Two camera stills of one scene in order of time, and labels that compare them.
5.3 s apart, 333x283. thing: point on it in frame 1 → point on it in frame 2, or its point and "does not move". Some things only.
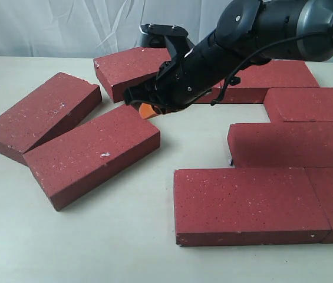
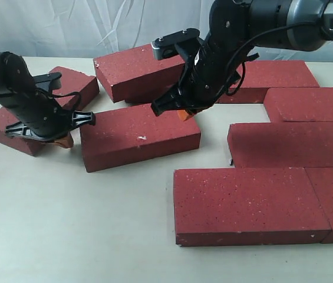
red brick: (291, 144) does not move
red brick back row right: (255, 79) does not move
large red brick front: (254, 206) does not move
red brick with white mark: (69, 164) → (136, 135)
